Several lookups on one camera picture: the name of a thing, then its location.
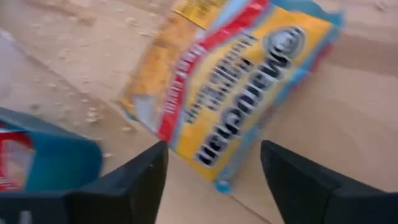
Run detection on scattered dry noodle crumbs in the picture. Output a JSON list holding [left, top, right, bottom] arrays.
[[29, 15, 156, 159]]

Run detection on red beef ramen packet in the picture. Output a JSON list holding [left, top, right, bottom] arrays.
[[0, 123, 35, 191]]

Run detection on blue-edged yellow ramen packet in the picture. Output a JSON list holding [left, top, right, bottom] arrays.
[[116, 0, 345, 194]]

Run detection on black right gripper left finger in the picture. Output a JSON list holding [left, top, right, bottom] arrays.
[[0, 140, 170, 224]]

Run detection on blue plastic bin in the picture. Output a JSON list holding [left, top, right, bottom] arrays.
[[0, 107, 103, 192]]

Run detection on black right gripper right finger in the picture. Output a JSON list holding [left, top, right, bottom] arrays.
[[260, 139, 398, 224]]

